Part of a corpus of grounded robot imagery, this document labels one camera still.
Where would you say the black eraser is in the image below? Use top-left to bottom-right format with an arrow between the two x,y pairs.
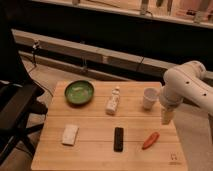
114,127 -> 124,152

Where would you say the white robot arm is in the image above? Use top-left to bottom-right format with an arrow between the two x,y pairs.
159,61 -> 213,125

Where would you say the white sponge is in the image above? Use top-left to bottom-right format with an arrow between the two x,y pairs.
62,124 -> 79,146

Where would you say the white paper cup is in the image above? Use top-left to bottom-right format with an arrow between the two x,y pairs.
143,87 -> 158,110

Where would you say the orange carrot toy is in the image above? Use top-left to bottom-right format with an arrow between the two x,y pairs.
142,132 -> 160,150

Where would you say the white glue bottle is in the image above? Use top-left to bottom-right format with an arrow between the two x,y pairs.
106,86 -> 120,115

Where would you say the wooden table board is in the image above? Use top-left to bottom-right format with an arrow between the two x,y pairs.
31,81 -> 188,171

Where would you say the green bowl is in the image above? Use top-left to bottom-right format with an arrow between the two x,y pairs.
64,80 -> 94,105

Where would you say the black office chair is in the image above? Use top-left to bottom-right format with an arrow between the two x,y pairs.
0,19 -> 48,165

